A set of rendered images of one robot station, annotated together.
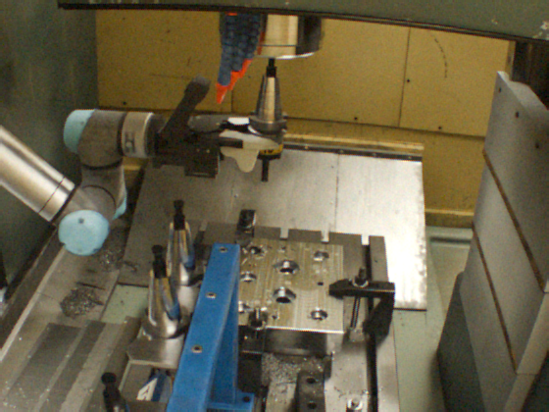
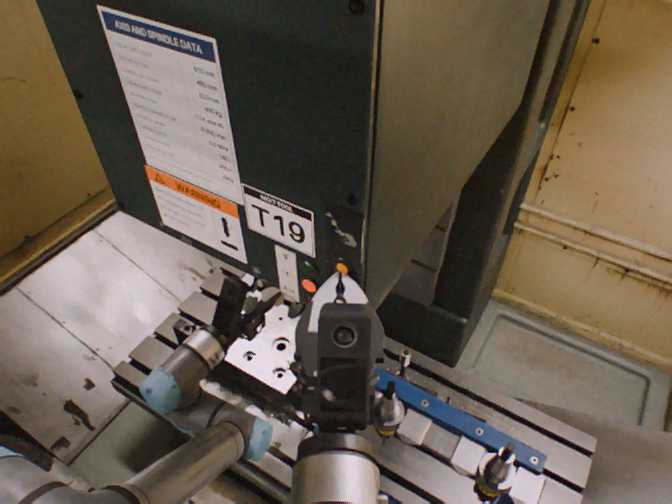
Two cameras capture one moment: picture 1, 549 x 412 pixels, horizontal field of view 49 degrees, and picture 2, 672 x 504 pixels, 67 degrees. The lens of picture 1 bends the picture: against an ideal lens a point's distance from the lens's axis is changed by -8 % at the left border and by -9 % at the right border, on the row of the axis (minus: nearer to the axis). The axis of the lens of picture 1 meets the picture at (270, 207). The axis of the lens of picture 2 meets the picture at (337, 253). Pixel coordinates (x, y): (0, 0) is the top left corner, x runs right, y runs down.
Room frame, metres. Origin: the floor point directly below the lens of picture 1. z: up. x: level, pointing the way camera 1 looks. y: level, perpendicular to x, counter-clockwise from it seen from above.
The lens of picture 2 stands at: (0.50, 0.59, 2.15)
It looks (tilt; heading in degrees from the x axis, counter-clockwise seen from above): 46 degrees down; 298
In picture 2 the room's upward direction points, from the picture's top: straight up
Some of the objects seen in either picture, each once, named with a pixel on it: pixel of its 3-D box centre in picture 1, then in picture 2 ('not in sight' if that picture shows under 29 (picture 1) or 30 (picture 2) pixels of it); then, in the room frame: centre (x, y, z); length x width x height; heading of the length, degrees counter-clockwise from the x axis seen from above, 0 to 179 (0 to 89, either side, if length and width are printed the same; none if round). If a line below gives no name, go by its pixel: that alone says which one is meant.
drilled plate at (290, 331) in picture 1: (284, 290); (266, 341); (1.05, -0.04, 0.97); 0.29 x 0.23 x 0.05; 176
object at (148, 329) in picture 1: (166, 324); (387, 412); (0.63, 0.12, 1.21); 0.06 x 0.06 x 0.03
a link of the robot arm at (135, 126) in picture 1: (141, 135); (205, 349); (0.98, 0.22, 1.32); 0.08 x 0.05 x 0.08; 174
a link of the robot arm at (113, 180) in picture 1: (101, 189); (194, 408); (0.97, 0.29, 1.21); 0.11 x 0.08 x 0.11; 2
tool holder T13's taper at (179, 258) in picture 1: (179, 246); not in sight; (0.74, 0.12, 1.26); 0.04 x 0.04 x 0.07
